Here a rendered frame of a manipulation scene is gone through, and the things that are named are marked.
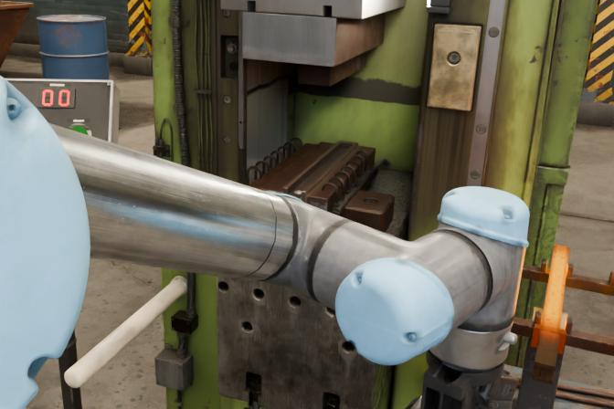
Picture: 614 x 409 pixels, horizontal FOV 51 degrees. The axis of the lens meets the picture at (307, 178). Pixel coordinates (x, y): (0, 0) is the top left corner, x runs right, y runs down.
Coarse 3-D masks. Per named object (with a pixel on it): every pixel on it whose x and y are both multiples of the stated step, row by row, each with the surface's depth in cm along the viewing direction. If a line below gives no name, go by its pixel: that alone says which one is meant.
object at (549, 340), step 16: (560, 256) 123; (560, 272) 117; (560, 288) 111; (560, 304) 106; (544, 320) 101; (560, 320) 101; (544, 336) 96; (560, 336) 96; (544, 352) 92; (560, 352) 97; (544, 368) 89
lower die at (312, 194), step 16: (304, 144) 178; (320, 144) 175; (336, 144) 172; (288, 160) 164; (304, 160) 162; (320, 160) 159; (336, 160) 159; (272, 176) 152; (288, 176) 149; (320, 176) 147; (352, 176) 153; (304, 192) 137; (320, 192) 140; (320, 208) 137
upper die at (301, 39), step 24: (264, 24) 129; (288, 24) 127; (312, 24) 126; (336, 24) 124; (360, 24) 141; (384, 24) 162; (264, 48) 131; (288, 48) 129; (312, 48) 127; (336, 48) 126; (360, 48) 144
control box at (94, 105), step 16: (16, 80) 140; (32, 80) 140; (48, 80) 141; (64, 80) 141; (80, 80) 141; (96, 80) 142; (112, 80) 142; (32, 96) 140; (48, 96) 140; (64, 96) 140; (80, 96) 141; (96, 96) 141; (112, 96) 142; (48, 112) 139; (64, 112) 140; (80, 112) 140; (96, 112) 140; (112, 112) 141; (96, 128) 140; (112, 128) 141
